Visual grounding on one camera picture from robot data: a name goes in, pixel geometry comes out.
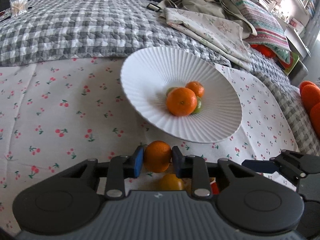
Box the small yellow orange fruit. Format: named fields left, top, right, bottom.
left=158, top=174, right=184, bottom=191

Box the red tomato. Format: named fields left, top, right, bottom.
left=210, top=178, right=220, bottom=195

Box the large orange mandarin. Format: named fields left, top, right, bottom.
left=165, top=87, right=197, bottom=117

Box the green kiwi fruit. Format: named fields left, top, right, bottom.
left=192, top=96, right=202, bottom=114

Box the small green lime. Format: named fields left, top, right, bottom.
left=166, top=87, right=176, bottom=96

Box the orange fuzzy cushion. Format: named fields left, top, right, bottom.
left=299, top=81, right=320, bottom=137

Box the cherry print tablecloth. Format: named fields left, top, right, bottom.
left=1, top=58, right=298, bottom=234

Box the white ribbed plate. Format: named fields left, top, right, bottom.
left=120, top=47, right=242, bottom=144

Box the green red book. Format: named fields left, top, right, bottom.
left=278, top=52, right=299, bottom=76

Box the orange plush under pillow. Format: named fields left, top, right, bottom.
left=250, top=44, right=276, bottom=58

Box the striped patterned pillow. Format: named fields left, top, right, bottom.
left=231, top=0, right=290, bottom=63

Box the floral folded cloth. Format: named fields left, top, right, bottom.
left=160, top=8, right=252, bottom=71

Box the beige canvas bag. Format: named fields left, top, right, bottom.
left=146, top=0, right=258, bottom=39

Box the white bookshelf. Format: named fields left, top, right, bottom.
left=280, top=0, right=319, bottom=50

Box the grey checkered quilt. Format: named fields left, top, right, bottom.
left=0, top=0, right=320, bottom=156

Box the clear bag of swabs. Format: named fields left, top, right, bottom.
left=10, top=0, right=29, bottom=17

